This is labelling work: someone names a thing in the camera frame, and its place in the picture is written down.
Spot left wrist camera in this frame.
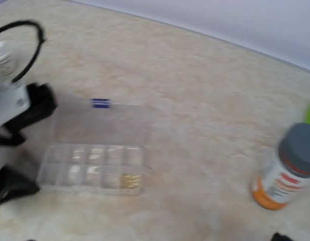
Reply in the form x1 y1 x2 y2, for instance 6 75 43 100
0 82 58 147

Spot clear plastic pill organizer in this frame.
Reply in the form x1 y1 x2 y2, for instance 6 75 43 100
37 99 149 196

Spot orange pill bottle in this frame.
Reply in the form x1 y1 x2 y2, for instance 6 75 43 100
251 123 310 210

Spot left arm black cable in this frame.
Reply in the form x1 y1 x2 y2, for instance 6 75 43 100
0 20 46 83

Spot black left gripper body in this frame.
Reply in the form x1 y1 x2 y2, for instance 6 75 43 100
0 140 41 208

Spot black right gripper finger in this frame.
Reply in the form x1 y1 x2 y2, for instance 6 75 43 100
271 232 293 241

